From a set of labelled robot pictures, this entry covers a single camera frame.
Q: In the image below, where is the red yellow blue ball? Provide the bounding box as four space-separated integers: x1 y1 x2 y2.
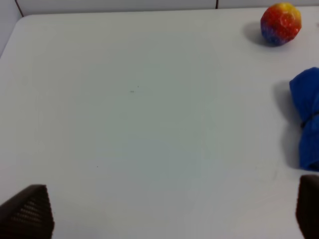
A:
260 2 302 46

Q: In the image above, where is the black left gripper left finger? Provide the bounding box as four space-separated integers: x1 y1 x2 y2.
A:
0 184 54 239

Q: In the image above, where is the blue rolled cloth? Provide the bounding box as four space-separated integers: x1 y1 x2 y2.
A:
289 67 319 172

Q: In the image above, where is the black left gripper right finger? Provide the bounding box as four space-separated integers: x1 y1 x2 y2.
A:
296 175 319 239

